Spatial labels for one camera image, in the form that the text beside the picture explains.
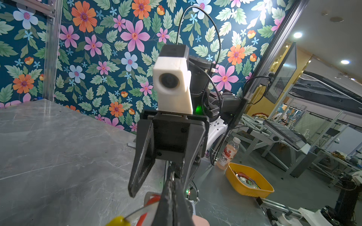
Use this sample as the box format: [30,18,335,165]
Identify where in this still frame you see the silver metal keyring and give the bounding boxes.
[125,172,195,226]

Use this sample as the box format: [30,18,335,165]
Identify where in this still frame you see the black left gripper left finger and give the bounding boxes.
[151,179,176,226]

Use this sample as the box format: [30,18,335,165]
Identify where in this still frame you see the right camera black cable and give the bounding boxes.
[176,5,224,114]

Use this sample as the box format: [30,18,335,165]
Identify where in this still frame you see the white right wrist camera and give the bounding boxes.
[152,44,193,115]

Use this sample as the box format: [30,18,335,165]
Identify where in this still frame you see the black monitor screen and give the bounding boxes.
[264,42,297,104]

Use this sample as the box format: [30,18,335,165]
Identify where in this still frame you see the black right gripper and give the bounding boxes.
[128,110,210,198]

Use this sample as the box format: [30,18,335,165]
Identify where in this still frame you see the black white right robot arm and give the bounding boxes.
[128,56,246,197]

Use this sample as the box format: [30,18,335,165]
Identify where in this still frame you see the plastic drink bottle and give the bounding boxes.
[216,137,241,170]

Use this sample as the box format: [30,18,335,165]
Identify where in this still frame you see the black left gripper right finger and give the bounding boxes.
[172,179,195,226]

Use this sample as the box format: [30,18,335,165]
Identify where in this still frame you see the yellow plastic tray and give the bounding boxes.
[225,163,274,198]

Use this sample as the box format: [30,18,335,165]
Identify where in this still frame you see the yellow capped key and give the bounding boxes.
[106,216,131,226]

